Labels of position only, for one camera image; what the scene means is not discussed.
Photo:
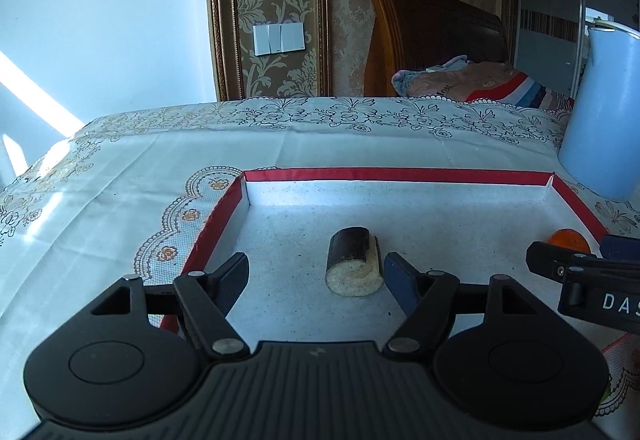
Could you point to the large orange tangerine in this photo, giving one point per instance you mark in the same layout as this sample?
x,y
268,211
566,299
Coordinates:
x,y
569,240

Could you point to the white wall light switch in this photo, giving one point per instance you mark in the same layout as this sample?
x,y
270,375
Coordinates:
x,y
278,38

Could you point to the striped blanket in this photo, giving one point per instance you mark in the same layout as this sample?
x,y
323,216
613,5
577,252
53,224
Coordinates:
x,y
520,92

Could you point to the red rimmed white tray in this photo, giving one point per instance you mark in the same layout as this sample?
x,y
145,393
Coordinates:
x,y
300,230

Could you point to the light blue electric kettle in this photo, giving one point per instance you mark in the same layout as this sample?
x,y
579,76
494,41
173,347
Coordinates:
x,y
605,119

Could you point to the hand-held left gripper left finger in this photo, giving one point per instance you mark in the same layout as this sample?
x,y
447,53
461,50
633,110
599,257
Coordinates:
x,y
234,276

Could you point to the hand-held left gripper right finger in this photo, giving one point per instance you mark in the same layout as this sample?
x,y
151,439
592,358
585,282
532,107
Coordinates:
x,y
400,284

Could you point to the brown wooden headboard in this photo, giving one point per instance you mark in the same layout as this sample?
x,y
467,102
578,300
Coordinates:
x,y
430,24

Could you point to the brown pillow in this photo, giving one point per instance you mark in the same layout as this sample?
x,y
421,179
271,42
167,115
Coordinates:
x,y
465,79

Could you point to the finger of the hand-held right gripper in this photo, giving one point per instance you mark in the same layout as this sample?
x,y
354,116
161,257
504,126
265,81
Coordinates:
x,y
620,247
547,260

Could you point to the sliding door wardrobe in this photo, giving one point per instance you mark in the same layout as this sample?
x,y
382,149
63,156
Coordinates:
x,y
550,9

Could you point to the grey crumpled cloth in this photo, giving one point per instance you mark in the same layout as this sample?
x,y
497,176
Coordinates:
x,y
407,78

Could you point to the notched dark sugarcane piece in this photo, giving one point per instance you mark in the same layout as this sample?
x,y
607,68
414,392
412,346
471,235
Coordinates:
x,y
350,265

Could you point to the white floral lace tablecloth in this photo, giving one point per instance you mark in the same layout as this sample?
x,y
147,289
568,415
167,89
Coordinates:
x,y
125,180

